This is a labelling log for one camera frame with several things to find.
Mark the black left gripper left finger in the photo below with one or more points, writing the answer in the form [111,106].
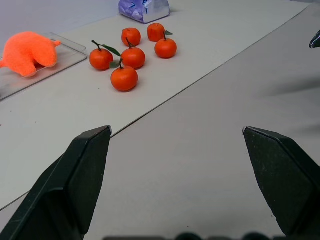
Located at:
[75,180]

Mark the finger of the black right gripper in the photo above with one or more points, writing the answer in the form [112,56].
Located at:
[315,41]

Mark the clear plastic tray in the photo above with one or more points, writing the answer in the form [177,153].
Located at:
[67,53]

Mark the orange mandarin with stem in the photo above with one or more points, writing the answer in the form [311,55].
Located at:
[133,57]
[124,78]
[165,47]

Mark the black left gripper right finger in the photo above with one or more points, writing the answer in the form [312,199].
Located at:
[282,180]

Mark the orange mandarin with long leaf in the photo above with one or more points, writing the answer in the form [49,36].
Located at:
[101,58]

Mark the purple silver snack bag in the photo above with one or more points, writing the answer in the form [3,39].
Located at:
[146,8]

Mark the orange plush toy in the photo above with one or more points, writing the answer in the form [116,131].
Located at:
[27,53]

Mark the orange mandarin without stem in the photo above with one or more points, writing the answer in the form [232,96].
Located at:
[131,36]
[155,31]

